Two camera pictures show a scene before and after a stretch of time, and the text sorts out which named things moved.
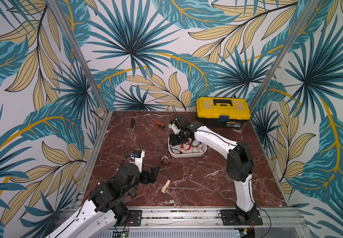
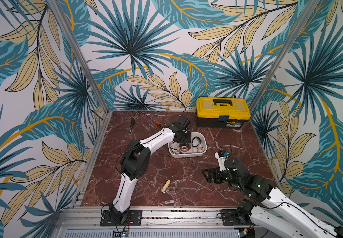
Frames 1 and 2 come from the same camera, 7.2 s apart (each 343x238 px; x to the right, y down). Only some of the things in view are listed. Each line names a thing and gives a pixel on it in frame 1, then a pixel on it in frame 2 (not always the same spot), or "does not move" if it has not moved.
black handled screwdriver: x=132 y=123 does not move
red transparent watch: x=191 y=146 does not move
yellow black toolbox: x=228 y=112 does not move
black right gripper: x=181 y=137 -> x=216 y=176
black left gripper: x=153 y=175 -> x=188 y=140
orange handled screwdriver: x=160 y=124 does not move
